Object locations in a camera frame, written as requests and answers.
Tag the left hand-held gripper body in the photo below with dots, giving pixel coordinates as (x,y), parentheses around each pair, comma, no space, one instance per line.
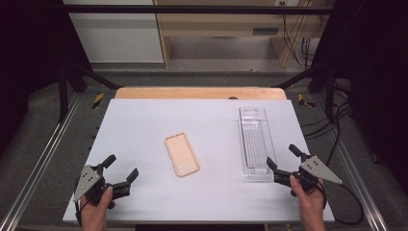
(93,187)

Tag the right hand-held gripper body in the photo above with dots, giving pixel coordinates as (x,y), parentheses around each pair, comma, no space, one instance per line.
(317,170)

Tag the clear plastic packaging tray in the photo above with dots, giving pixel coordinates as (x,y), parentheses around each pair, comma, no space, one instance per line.
(255,141)

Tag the peach phone case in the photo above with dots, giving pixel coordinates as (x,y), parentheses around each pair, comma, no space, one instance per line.
(182,155)

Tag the person's left hand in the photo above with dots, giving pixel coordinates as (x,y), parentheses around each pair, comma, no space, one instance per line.
(94,215)

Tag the person's right hand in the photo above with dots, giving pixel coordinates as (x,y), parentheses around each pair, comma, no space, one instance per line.
(311,208)

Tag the right yellow clamp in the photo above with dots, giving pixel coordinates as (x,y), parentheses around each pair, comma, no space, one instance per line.
(302,100)

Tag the wooden table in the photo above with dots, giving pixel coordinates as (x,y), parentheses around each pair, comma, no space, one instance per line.
(192,93)

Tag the dark curtain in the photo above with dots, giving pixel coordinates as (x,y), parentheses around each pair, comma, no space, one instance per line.
(29,64)
(378,80)

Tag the white cabinet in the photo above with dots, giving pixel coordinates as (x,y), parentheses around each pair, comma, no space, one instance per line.
(118,35)

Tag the light wooden desk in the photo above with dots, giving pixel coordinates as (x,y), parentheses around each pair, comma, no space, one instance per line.
(218,25)

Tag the aluminium rail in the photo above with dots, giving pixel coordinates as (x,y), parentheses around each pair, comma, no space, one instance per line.
(41,160)
(356,179)

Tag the black frame leg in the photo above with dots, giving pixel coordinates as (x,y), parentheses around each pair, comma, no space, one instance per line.
(329,93)
(63,93)

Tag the black horizontal frame bar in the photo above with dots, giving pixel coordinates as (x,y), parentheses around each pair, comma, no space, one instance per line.
(192,9)

